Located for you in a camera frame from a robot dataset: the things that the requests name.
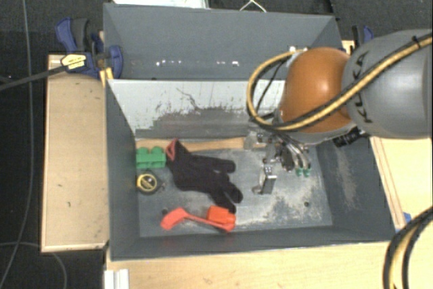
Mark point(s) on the black glove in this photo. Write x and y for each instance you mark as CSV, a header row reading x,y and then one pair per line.
x,y
199,172

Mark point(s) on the yellow and black tape measure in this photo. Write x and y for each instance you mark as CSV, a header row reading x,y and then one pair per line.
x,y
147,183

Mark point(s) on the grey metal bin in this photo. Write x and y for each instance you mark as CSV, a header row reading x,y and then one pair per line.
x,y
203,37

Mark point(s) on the orange plastic tool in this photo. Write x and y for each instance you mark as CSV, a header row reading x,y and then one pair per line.
x,y
220,216

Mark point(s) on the black cylinder on white bracket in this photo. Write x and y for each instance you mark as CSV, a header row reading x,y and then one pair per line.
x,y
348,138

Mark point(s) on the green toy brick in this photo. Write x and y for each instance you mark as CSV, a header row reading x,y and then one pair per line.
x,y
150,157

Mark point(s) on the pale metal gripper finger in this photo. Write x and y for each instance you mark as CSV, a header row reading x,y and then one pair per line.
x,y
261,181
270,184

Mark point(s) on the pale wood board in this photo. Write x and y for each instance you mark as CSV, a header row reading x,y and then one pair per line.
x,y
74,162

